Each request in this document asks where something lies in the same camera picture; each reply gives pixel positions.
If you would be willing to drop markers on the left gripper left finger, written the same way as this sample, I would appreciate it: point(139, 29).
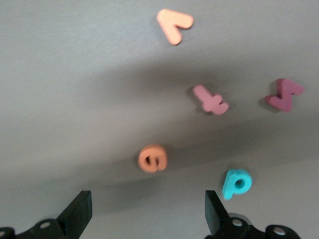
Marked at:
point(72, 219)

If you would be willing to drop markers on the orange letter v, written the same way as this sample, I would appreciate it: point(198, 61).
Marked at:
point(167, 20)

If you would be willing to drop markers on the orange letter e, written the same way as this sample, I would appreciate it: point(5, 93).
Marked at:
point(159, 152)

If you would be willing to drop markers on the teal letter d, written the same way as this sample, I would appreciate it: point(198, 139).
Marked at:
point(229, 186)

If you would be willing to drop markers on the brown table cover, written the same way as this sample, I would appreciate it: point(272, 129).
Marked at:
point(74, 99)

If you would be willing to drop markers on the dark red letter z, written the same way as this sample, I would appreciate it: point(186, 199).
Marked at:
point(284, 95)

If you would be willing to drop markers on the pink letter f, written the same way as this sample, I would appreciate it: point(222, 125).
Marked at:
point(210, 99)

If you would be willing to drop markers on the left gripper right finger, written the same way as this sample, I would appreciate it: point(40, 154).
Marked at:
point(219, 221)

